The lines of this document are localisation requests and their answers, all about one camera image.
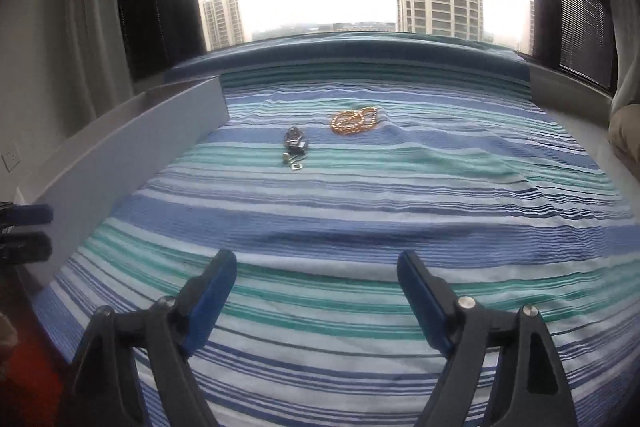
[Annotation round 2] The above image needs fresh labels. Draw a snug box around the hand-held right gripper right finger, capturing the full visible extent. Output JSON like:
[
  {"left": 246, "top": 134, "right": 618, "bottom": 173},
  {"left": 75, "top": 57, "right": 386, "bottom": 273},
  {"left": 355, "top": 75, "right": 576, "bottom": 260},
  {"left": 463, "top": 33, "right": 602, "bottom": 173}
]
[{"left": 396, "top": 250, "right": 581, "bottom": 427}]

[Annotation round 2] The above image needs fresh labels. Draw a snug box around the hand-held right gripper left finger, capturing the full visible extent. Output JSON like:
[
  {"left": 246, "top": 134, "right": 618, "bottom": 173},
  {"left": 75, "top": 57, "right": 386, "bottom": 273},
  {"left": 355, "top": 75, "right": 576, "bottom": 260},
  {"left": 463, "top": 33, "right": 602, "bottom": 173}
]
[{"left": 60, "top": 248, "right": 238, "bottom": 427}]

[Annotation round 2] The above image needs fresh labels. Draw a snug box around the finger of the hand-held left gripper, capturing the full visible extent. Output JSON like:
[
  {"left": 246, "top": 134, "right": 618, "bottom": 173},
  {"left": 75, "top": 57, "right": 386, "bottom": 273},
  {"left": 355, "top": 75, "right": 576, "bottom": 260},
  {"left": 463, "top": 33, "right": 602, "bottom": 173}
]
[
  {"left": 0, "top": 231, "right": 53, "bottom": 266},
  {"left": 0, "top": 202, "right": 54, "bottom": 229}
]

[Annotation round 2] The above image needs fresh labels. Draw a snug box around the dark silver charm jewelry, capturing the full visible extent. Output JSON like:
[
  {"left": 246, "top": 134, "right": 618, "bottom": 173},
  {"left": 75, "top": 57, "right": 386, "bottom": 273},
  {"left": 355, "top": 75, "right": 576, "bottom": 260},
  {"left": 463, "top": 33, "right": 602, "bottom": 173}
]
[{"left": 280, "top": 127, "right": 310, "bottom": 172}]

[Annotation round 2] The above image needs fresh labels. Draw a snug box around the blue green striped bedsheet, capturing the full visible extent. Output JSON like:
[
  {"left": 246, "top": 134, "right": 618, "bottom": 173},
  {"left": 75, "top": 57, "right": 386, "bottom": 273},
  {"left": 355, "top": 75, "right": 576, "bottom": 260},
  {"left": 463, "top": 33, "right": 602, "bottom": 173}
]
[{"left": 32, "top": 32, "right": 640, "bottom": 427}]

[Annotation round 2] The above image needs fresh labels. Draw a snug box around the grey bed side board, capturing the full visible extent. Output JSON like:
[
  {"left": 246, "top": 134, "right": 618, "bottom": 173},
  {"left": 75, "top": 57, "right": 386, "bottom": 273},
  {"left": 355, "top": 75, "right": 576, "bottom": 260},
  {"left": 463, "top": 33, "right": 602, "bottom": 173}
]
[{"left": 15, "top": 76, "right": 230, "bottom": 295}]

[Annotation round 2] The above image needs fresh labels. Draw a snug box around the light sheer curtain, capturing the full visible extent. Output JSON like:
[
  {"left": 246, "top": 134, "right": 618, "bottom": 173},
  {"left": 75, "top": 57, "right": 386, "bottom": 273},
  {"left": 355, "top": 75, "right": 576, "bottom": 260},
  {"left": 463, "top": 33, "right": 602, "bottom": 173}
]
[{"left": 62, "top": 0, "right": 137, "bottom": 120}]

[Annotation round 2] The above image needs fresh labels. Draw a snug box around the beige pillow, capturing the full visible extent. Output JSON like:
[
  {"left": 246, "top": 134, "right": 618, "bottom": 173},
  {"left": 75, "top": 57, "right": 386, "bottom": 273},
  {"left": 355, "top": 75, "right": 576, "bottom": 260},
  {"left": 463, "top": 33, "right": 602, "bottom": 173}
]
[{"left": 606, "top": 104, "right": 640, "bottom": 182}]

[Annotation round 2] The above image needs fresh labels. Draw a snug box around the small beige apartment building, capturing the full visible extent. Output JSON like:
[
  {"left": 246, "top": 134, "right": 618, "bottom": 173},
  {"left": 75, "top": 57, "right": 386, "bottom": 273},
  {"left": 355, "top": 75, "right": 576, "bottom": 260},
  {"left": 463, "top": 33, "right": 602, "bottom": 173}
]
[{"left": 199, "top": 0, "right": 250, "bottom": 52}]

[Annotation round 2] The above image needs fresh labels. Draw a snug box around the dark window blind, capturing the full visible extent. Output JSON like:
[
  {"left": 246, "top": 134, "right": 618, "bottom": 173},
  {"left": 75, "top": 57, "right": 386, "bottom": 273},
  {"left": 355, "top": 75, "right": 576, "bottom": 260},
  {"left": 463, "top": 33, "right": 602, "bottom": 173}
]
[{"left": 556, "top": 0, "right": 619, "bottom": 92}]

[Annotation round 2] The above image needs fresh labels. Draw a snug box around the white wall socket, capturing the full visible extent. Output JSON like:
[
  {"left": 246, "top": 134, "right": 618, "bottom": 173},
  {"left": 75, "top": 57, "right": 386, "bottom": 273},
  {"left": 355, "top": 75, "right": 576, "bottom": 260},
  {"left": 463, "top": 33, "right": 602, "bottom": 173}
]
[{"left": 1, "top": 147, "right": 22, "bottom": 174}]

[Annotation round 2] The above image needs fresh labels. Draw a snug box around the gold bead necklace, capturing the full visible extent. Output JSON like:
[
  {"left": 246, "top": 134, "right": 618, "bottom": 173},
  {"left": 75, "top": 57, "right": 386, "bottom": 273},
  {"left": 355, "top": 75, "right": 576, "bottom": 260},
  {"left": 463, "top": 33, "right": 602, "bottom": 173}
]
[{"left": 330, "top": 105, "right": 379, "bottom": 138}]

